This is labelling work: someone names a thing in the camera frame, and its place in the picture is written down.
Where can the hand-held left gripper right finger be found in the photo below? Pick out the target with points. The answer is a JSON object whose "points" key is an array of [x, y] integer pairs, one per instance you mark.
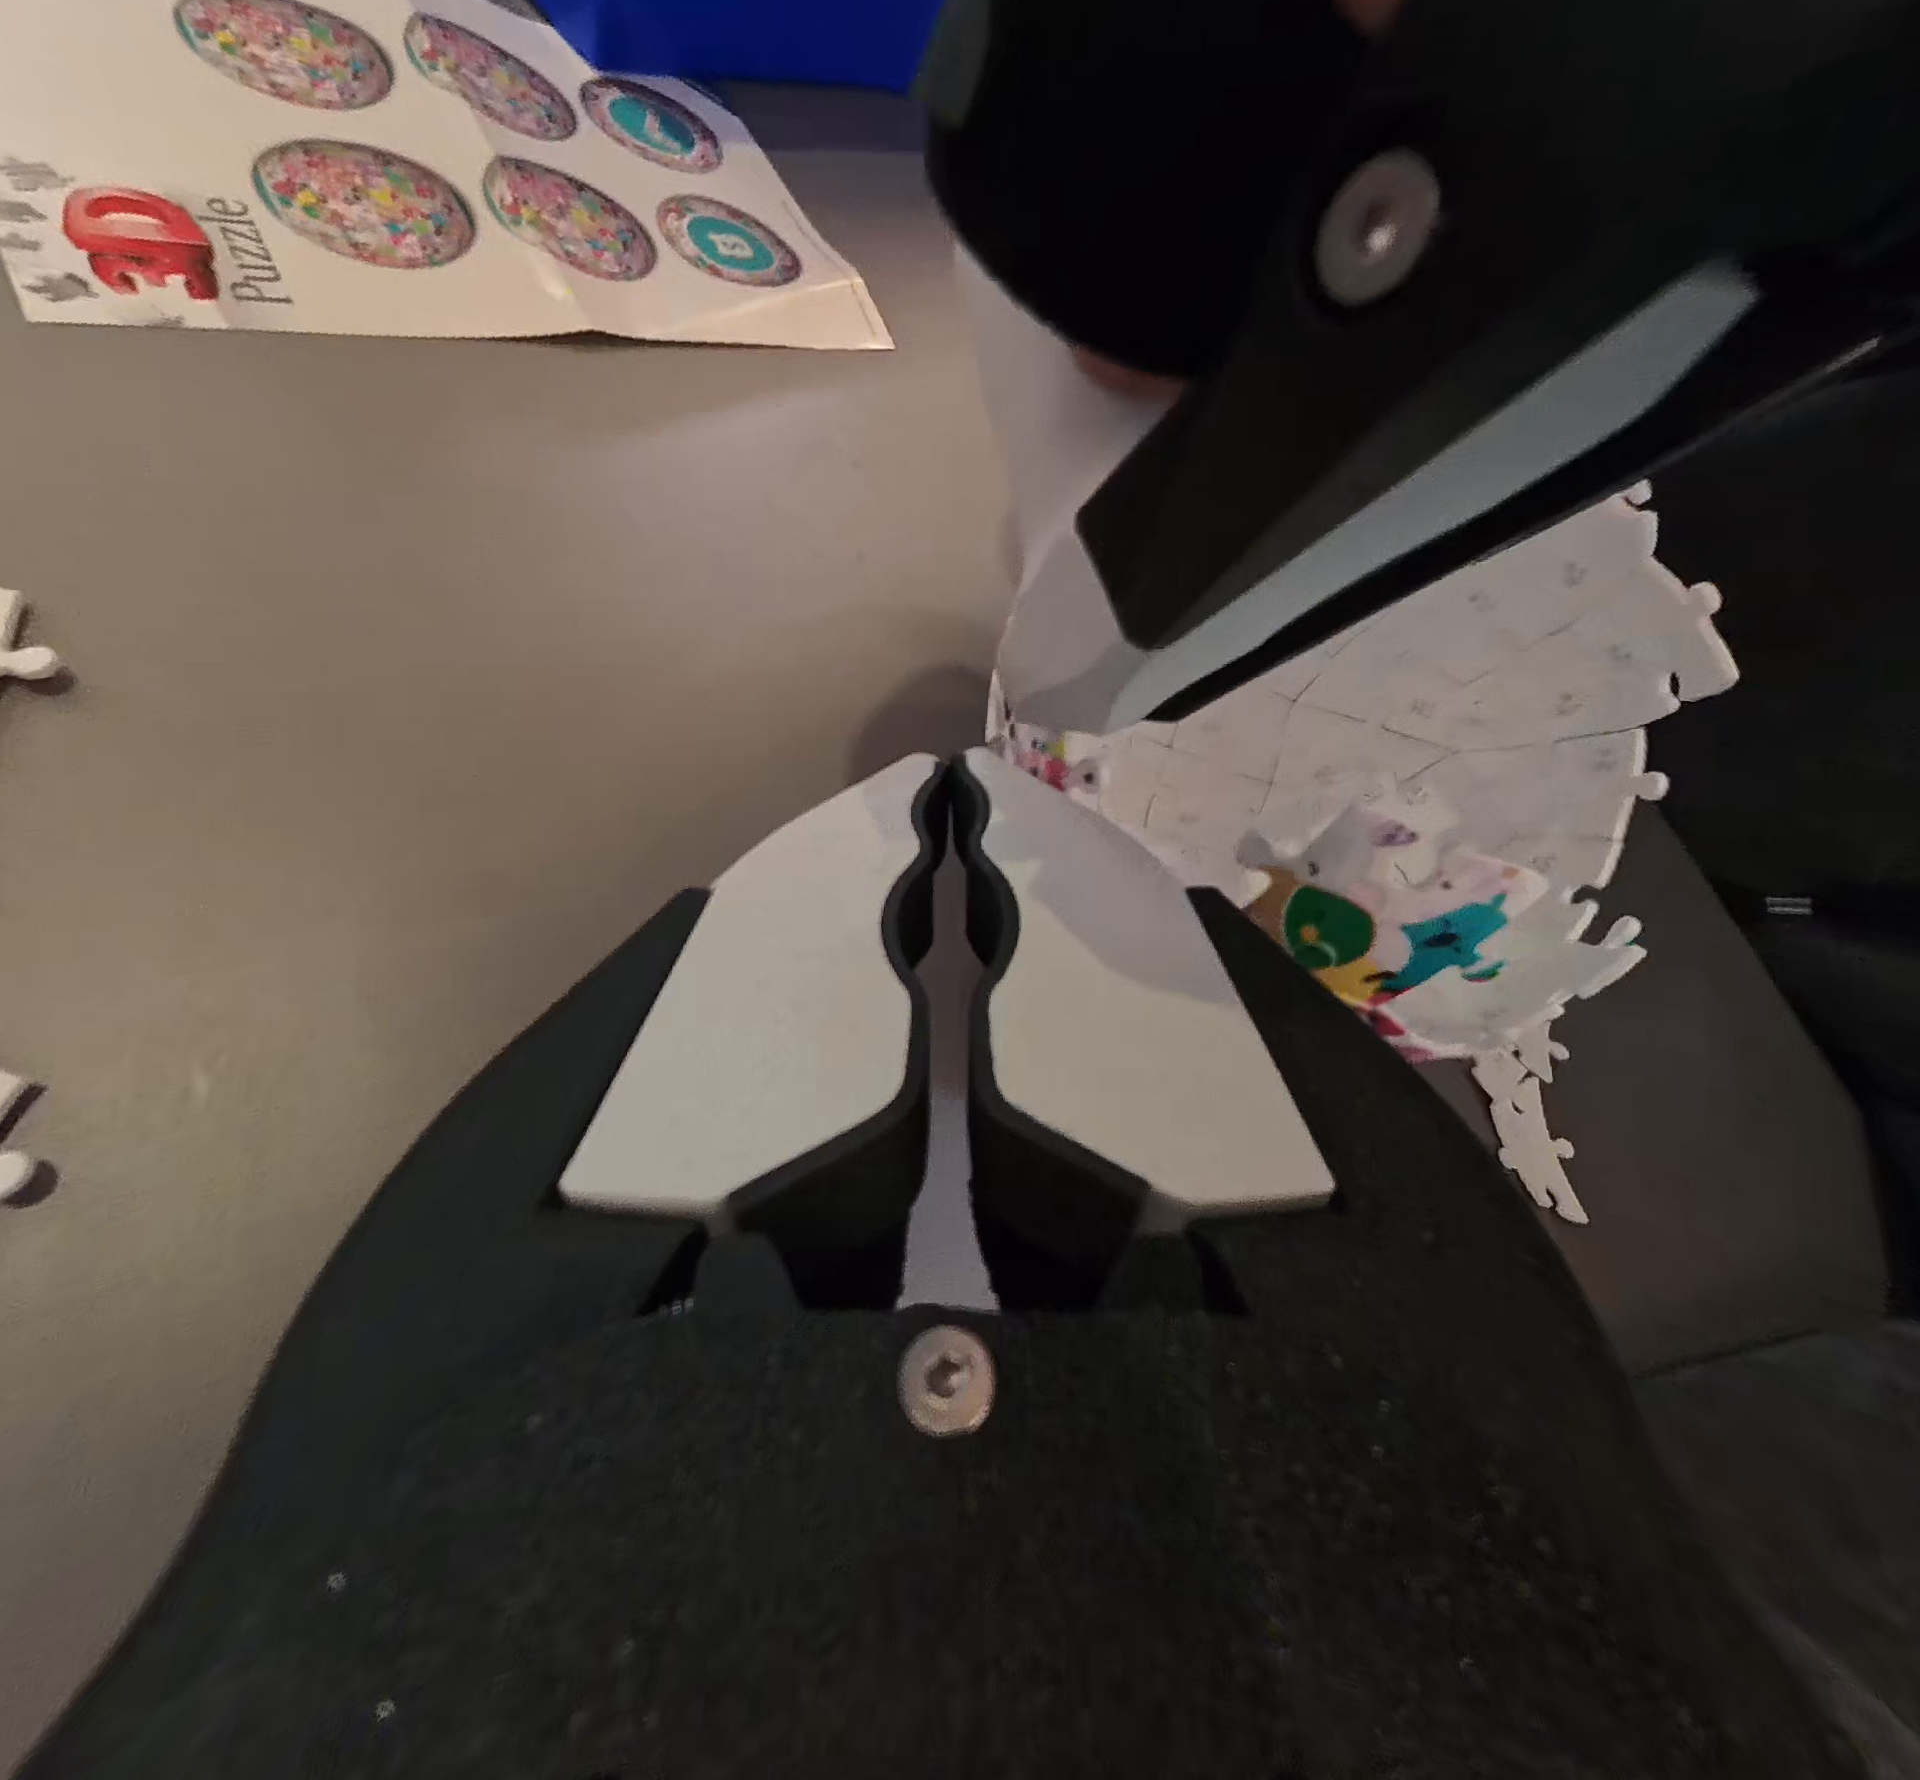
{"points": [[1154, 1062]]}

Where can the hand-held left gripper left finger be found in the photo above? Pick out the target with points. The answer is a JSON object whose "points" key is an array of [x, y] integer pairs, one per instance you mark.
{"points": [[751, 1062]]}

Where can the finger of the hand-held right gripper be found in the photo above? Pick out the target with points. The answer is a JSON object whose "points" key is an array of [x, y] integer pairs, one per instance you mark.
{"points": [[1052, 463], [1559, 505]]}

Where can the colourful puzzle ball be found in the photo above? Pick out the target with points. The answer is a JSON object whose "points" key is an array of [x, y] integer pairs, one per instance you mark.
{"points": [[1441, 731]]}

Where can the row of white puzzle pieces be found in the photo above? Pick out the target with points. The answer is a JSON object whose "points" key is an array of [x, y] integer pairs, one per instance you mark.
{"points": [[1537, 1121]]}

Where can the white puzzle leaflet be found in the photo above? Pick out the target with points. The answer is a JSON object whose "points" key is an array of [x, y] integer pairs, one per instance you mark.
{"points": [[451, 191]]}

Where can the single white puzzle piece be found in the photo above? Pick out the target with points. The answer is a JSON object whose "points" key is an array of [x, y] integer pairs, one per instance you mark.
{"points": [[16, 637], [12, 1135]]}

